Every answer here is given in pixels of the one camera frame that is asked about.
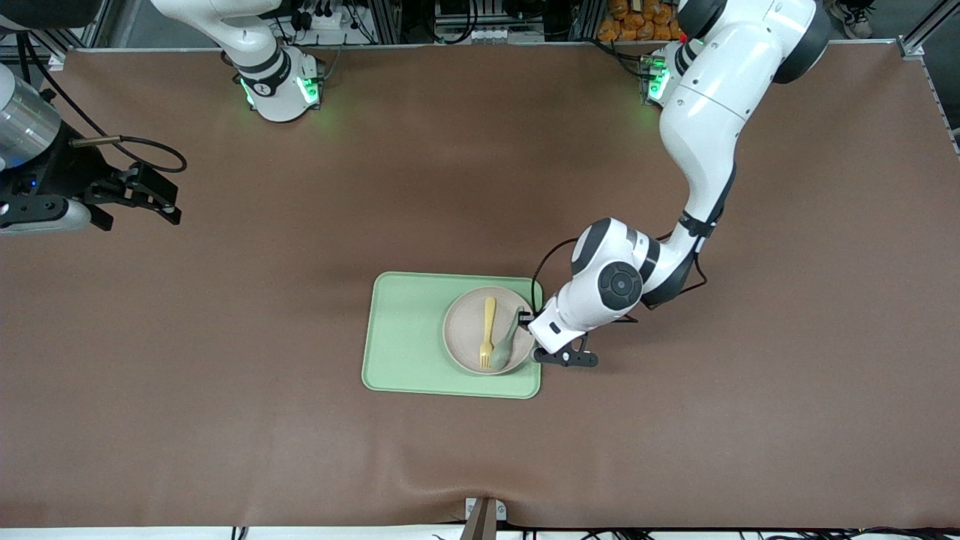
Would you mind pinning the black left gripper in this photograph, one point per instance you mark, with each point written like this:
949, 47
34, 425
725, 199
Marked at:
528, 318

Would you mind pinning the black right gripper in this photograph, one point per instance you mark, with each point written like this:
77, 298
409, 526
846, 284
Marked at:
70, 174

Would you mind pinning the yellow plastic fork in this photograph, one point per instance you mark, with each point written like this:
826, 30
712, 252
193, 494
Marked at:
489, 319

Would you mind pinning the beige round plate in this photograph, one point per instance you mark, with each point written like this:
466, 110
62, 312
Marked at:
465, 330

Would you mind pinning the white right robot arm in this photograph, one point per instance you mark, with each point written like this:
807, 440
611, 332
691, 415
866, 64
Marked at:
274, 90

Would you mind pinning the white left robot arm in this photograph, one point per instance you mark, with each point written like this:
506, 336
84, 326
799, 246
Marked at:
712, 112

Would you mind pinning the pale green plastic spoon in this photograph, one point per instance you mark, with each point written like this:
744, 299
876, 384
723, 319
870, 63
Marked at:
501, 356

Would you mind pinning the light green rectangular tray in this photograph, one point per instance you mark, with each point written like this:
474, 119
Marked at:
401, 337

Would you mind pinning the brown table cover mat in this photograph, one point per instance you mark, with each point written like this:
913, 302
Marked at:
225, 337

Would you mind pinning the white power strip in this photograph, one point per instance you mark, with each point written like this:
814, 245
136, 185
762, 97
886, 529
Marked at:
319, 19

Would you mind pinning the white connector block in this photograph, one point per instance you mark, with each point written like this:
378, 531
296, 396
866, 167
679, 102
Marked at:
465, 35

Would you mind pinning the orange packaged snacks pile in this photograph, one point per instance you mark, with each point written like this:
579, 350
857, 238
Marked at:
637, 22

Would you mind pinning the dark sneaker shoes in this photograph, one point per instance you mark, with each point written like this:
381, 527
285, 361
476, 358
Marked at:
859, 19

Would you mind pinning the aluminium frame corner post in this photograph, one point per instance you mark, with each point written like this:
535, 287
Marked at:
911, 46
57, 57

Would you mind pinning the grey metal table bracket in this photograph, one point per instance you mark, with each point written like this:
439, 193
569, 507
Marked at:
500, 511

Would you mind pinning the brown camera mount bar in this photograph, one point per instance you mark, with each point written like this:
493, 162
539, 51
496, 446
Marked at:
480, 525

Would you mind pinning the aluminium frame upright post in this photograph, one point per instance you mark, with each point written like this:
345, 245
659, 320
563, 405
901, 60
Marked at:
386, 22

